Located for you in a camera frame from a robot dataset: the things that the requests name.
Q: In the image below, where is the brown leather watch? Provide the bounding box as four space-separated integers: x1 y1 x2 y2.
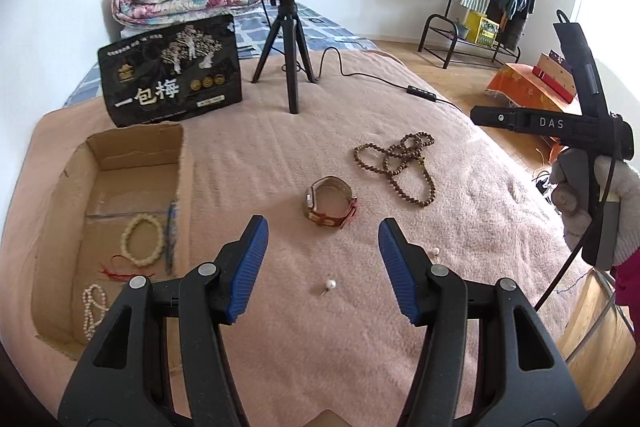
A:
304 176 358 229

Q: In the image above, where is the brown wooden bead necklace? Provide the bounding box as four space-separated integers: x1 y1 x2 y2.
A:
354 131 437 208

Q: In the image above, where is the cream bead bracelet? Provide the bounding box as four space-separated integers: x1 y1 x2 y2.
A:
120 212 166 268

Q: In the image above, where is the red string jade pendant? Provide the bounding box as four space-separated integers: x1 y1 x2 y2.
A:
98 255 155 282

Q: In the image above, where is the grey gloved right hand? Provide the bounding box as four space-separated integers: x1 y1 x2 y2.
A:
550 148 639 270

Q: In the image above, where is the orange cloth covered stool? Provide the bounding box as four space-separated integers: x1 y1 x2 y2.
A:
484 62 584 158

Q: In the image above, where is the red beige boxes stack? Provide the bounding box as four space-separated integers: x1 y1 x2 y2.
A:
533 51 577 103

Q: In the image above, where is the yellow green box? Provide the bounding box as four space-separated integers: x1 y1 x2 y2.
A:
464 10 500 48

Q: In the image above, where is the black clothes rack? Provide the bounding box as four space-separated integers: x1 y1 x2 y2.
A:
418 0 530 68

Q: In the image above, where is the shallow cardboard box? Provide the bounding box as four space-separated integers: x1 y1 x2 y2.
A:
32 124 193 361

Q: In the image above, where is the black plum snack bag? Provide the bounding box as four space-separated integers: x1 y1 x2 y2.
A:
98 14 242 128

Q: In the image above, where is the blue plaid bed sheet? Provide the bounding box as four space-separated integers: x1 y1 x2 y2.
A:
64 3 376 107

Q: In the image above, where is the black tripod stand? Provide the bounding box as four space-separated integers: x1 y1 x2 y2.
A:
252 0 318 114

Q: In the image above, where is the blue grey cord bracelet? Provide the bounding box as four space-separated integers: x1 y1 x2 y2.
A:
162 199 180 277

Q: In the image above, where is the ring light power cable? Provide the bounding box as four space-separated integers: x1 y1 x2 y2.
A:
259 0 474 113

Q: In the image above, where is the white pearl necklace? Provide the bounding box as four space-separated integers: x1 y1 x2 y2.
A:
80 283 112 342

